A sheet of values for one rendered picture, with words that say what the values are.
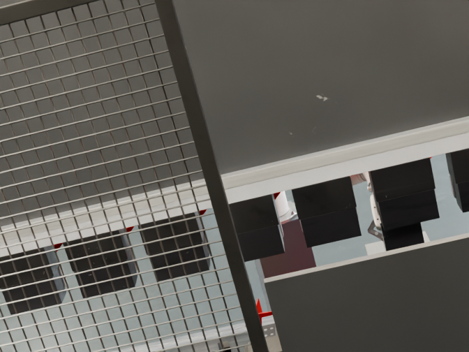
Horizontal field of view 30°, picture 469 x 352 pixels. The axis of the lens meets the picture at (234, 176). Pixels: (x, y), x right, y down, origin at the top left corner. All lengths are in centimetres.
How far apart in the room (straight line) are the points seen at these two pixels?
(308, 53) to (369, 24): 14
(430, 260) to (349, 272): 16
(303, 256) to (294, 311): 118
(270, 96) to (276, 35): 13
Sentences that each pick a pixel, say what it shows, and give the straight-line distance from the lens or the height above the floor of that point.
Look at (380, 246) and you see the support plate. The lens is 257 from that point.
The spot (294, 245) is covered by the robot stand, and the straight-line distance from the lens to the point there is 292.
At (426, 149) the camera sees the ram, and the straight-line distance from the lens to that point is 219.
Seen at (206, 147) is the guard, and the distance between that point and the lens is 138.
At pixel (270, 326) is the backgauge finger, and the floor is 100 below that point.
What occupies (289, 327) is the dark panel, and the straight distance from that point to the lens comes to 179.
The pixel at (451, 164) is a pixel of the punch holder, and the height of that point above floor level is 130.
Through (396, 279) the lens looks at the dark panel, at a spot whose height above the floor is 129.
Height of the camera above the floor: 210
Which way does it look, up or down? 19 degrees down
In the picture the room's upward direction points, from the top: 15 degrees counter-clockwise
